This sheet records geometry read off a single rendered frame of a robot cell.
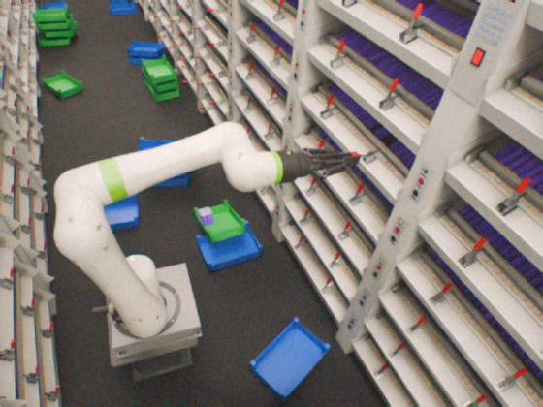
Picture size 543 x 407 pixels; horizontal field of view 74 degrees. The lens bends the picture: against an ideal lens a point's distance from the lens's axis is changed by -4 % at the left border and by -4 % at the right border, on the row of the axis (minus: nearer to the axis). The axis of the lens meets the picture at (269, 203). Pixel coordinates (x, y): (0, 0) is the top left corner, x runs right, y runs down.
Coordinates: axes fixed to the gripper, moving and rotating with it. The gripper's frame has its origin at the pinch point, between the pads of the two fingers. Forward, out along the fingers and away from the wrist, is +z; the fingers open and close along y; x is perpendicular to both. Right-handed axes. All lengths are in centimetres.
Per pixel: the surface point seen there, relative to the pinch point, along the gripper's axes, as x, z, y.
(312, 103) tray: -1.6, 8.9, -36.5
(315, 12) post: 30, 3, -43
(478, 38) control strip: 46, -1, 21
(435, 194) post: 8.1, 6.4, 27.4
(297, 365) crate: -96, -3, 23
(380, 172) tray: -1.5, 9.0, 6.3
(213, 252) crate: -97, -16, -50
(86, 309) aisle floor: -108, -82, -40
